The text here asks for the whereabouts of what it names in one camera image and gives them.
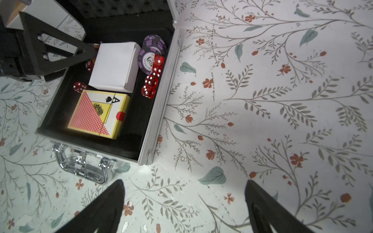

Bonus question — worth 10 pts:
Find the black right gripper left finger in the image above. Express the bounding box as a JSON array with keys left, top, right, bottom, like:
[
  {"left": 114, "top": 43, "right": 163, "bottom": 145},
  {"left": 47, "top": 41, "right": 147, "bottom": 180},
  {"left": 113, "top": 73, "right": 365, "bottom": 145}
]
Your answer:
[{"left": 58, "top": 180, "right": 125, "bottom": 233}]

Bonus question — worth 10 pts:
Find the aluminium poker set case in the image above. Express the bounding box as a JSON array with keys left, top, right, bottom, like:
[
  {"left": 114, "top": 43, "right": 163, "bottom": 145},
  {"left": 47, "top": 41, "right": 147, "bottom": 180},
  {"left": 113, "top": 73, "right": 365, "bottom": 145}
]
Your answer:
[{"left": 36, "top": 1, "right": 181, "bottom": 183}]

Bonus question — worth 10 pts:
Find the white small cardboard box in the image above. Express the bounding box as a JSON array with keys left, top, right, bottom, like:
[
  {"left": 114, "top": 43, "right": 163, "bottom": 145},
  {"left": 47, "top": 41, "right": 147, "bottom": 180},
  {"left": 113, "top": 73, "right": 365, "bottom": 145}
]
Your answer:
[{"left": 88, "top": 42, "right": 141, "bottom": 93}]

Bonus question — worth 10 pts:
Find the purple poker chip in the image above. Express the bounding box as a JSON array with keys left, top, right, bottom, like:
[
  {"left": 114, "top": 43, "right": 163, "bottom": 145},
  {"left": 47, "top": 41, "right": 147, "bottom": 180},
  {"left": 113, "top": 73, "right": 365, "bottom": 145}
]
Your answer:
[
  {"left": 143, "top": 35, "right": 167, "bottom": 57},
  {"left": 138, "top": 48, "right": 161, "bottom": 75}
]

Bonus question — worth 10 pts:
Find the red translucent die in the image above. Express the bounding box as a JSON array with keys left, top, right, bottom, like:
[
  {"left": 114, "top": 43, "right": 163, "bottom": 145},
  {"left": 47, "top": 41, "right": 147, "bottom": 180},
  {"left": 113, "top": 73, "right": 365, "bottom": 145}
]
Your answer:
[
  {"left": 141, "top": 85, "right": 155, "bottom": 99},
  {"left": 145, "top": 75, "right": 159, "bottom": 88},
  {"left": 73, "top": 82, "right": 87, "bottom": 94},
  {"left": 151, "top": 54, "right": 165, "bottom": 78}
]

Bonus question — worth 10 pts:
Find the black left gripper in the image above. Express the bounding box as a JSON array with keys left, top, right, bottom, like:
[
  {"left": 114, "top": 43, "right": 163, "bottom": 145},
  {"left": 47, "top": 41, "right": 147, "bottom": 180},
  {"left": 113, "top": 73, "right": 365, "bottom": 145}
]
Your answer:
[{"left": 1, "top": 12, "right": 97, "bottom": 82}]

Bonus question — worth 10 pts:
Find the red yellow playing card deck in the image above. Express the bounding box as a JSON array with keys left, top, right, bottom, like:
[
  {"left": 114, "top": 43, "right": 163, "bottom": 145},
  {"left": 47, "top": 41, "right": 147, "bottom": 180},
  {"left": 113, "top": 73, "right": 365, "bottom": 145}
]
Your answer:
[{"left": 68, "top": 90, "right": 130, "bottom": 140}]

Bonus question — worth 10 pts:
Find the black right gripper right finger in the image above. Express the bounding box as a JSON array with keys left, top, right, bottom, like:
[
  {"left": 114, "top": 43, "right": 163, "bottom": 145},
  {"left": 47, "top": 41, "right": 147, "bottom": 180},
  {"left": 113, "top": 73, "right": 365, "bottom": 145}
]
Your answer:
[{"left": 245, "top": 180, "right": 312, "bottom": 233}]

